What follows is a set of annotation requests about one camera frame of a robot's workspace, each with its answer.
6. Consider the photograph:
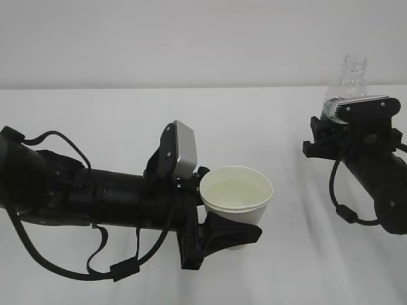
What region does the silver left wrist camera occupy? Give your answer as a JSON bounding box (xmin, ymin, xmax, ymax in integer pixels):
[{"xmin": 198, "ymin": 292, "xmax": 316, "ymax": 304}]
[{"xmin": 144, "ymin": 120, "xmax": 198, "ymax": 182}]

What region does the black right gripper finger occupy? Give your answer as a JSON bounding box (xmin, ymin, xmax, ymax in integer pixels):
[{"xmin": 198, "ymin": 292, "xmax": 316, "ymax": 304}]
[{"xmin": 310, "ymin": 116, "xmax": 345, "ymax": 143}]

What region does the clear plastic water bottle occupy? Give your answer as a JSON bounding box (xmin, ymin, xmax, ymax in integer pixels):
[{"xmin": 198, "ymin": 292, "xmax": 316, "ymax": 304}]
[{"xmin": 321, "ymin": 53, "xmax": 368, "ymax": 125}]

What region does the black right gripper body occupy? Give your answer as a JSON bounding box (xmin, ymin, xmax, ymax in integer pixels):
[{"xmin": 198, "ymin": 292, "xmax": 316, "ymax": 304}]
[{"xmin": 302, "ymin": 122, "xmax": 403, "ymax": 159}]

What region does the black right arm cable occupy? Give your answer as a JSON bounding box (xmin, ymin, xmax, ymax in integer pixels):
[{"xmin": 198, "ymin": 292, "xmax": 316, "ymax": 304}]
[{"xmin": 329, "ymin": 132, "xmax": 407, "ymax": 226}]

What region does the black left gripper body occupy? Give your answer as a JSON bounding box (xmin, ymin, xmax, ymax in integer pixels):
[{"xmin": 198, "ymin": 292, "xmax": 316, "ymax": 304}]
[{"xmin": 172, "ymin": 177, "xmax": 204, "ymax": 270}]

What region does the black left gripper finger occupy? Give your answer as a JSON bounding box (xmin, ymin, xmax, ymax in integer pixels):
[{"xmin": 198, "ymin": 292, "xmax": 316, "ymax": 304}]
[
  {"xmin": 193, "ymin": 166, "xmax": 210, "ymax": 191},
  {"xmin": 202, "ymin": 212, "xmax": 262, "ymax": 257}
]

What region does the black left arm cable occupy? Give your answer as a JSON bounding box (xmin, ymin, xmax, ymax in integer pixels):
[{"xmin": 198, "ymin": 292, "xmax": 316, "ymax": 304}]
[{"xmin": 3, "ymin": 126, "xmax": 174, "ymax": 282}]

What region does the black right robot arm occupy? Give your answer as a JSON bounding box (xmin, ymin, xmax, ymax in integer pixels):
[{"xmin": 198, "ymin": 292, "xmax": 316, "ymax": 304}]
[{"xmin": 303, "ymin": 116, "xmax": 406, "ymax": 235}]

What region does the white paper cup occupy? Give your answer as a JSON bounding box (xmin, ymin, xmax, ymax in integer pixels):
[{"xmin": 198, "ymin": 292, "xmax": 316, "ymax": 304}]
[{"xmin": 199, "ymin": 165, "xmax": 274, "ymax": 252}]

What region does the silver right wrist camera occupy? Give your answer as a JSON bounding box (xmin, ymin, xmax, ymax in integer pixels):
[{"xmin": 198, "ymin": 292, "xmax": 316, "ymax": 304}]
[{"xmin": 333, "ymin": 95, "xmax": 401, "ymax": 123}]

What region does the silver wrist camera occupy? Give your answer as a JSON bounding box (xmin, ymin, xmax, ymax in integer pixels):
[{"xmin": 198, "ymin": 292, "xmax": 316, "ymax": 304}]
[
  {"xmin": 333, "ymin": 95, "xmax": 401, "ymax": 123},
  {"xmin": 144, "ymin": 120, "xmax": 198, "ymax": 182}
]

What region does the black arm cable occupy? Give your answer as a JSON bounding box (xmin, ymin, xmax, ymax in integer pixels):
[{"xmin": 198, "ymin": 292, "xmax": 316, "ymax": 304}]
[
  {"xmin": 329, "ymin": 132, "xmax": 407, "ymax": 226},
  {"xmin": 3, "ymin": 126, "xmax": 174, "ymax": 282}
]

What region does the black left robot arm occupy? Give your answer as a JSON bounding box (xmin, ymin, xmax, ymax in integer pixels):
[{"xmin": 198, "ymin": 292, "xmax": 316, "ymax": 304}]
[{"xmin": 1, "ymin": 121, "xmax": 262, "ymax": 281}]

